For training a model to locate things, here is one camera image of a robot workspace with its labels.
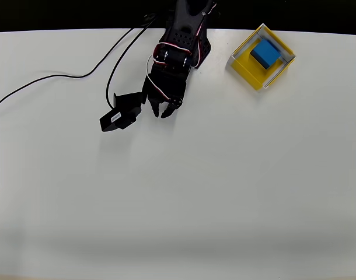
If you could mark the black webcam on gripper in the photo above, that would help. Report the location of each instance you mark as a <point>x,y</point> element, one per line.
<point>122,115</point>

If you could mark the yellow box with white rim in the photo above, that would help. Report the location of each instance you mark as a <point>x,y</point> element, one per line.
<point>248,73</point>

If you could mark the blue cube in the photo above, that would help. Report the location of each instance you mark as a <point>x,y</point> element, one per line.
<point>265,54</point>

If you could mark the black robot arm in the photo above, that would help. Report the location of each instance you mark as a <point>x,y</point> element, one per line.
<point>186,26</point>

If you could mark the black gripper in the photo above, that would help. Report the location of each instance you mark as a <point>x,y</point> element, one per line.
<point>163,96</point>

